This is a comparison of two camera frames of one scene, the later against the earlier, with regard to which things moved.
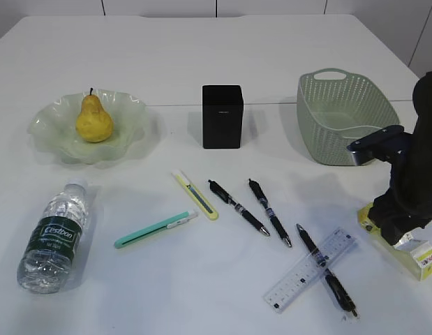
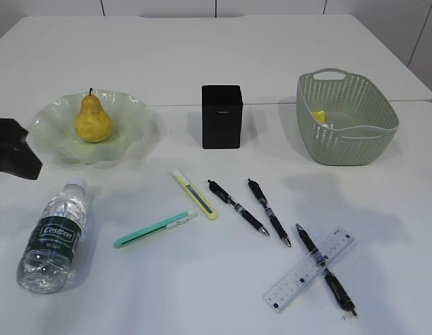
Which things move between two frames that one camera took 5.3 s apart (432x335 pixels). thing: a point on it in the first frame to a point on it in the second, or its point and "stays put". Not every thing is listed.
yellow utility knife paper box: [419, 255] to [320, 116]
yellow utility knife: [209, 213] stays put
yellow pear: [93, 123] stays put
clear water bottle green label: [46, 264] stays put
